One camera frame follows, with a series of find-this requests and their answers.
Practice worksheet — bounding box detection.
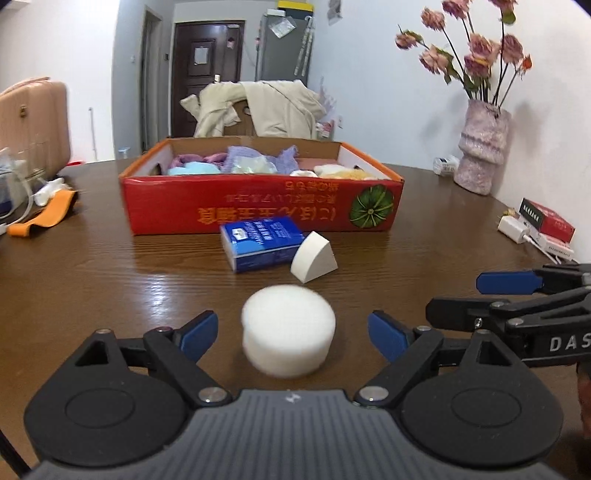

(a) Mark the dark entrance door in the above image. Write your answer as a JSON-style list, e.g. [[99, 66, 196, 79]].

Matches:
[[170, 20, 245, 137]]

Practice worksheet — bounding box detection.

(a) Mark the white yellow plush sheep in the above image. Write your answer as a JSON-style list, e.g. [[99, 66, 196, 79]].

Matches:
[[290, 164, 377, 181]]

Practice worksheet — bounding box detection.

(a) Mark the blue tissue pack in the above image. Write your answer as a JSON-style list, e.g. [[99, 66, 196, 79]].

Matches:
[[221, 217, 304, 273]]

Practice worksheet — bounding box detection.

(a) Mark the yellow box on refrigerator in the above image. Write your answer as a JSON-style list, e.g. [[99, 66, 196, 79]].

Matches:
[[277, 0, 315, 12]]

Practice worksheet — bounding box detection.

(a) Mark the pink textured vase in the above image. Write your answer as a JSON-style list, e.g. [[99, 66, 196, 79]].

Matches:
[[454, 99, 511, 196]]

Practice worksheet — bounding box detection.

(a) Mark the beige coat on chair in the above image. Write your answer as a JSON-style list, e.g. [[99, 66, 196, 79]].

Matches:
[[179, 80, 327, 139]]

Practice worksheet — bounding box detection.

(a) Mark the purple folded cloth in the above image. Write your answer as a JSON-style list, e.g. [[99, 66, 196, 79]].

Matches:
[[169, 152, 228, 168]]

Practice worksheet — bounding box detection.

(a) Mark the red orange cardboard box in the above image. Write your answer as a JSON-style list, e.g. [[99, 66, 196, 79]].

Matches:
[[119, 137, 405, 235]]

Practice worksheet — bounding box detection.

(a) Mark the white medicine bottle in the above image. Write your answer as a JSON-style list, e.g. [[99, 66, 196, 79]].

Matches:
[[433, 155, 460, 177]]

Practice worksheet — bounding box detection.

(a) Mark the white wedge sponge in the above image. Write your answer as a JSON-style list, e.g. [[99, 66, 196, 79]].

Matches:
[[290, 231, 339, 284]]

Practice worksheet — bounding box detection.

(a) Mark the white power adapter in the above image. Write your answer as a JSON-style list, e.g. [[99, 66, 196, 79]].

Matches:
[[497, 215, 562, 264]]

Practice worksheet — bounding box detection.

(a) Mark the orange strap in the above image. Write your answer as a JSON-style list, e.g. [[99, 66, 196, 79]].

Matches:
[[6, 188, 80, 239]]

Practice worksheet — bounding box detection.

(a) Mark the grey refrigerator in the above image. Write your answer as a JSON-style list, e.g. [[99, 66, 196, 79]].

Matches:
[[254, 11, 314, 85]]

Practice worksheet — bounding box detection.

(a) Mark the light blue cloth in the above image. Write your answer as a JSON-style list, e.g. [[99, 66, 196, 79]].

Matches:
[[167, 162, 221, 176]]

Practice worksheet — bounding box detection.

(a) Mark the white round sponge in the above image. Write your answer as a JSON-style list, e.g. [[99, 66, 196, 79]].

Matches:
[[242, 285, 337, 379]]

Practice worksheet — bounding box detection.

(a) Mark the purple knitted cloth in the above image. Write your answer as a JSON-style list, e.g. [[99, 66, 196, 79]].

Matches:
[[221, 145, 300, 175]]

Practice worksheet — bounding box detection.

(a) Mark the pink suitcase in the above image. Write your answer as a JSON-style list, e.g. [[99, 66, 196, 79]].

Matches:
[[1, 77, 71, 178]]

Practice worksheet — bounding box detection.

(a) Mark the red cigarette box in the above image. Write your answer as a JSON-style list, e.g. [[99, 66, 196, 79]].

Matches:
[[519, 198, 576, 243]]

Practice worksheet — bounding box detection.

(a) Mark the brown wooden chair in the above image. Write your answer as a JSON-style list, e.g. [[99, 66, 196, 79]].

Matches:
[[223, 100, 257, 137]]

